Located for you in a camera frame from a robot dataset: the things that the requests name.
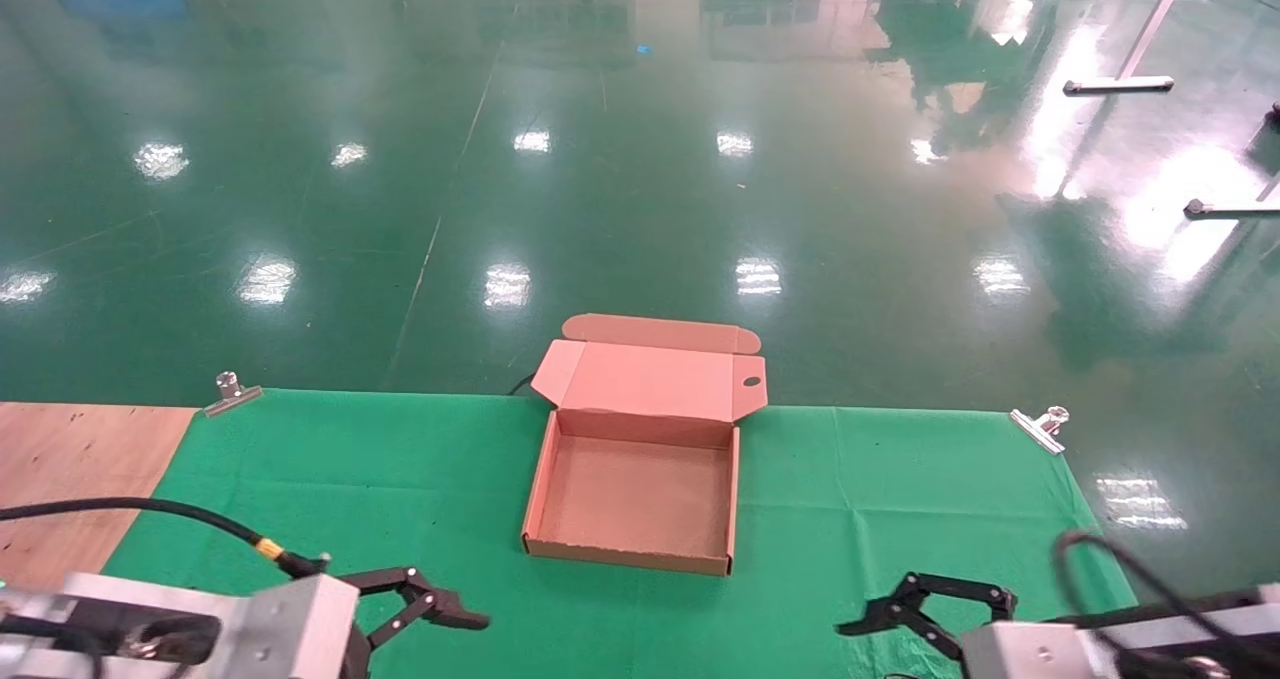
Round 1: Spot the open brown cardboard box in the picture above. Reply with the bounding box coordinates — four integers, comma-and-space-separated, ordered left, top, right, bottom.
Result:
520, 312, 768, 577

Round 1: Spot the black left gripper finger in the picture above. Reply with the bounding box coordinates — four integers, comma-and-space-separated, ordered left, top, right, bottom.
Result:
338, 565, 492, 652

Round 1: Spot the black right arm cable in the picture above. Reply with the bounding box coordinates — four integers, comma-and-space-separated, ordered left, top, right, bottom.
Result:
1053, 528, 1280, 679

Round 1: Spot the grey metal stand foot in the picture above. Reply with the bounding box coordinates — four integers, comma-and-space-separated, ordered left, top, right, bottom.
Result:
1184, 171, 1280, 221

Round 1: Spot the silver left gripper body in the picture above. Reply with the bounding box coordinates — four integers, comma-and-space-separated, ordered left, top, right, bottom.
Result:
0, 572, 361, 679

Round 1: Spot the metal stand with slanted pole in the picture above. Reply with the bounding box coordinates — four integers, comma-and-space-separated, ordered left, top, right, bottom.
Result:
1062, 0, 1197, 97

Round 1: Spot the green table cloth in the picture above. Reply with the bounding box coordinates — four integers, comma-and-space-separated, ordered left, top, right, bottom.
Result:
100, 387, 1141, 679

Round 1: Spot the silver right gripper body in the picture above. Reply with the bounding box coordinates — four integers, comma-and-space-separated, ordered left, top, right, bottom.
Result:
958, 584, 1280, 679

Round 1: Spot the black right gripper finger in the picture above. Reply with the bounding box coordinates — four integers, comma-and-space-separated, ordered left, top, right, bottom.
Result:
837, 571, 1018, 661

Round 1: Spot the silver metal binder clip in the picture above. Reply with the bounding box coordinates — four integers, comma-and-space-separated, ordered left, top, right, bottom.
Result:
1008, 405, 1071, 456
204, 370, 265, 418

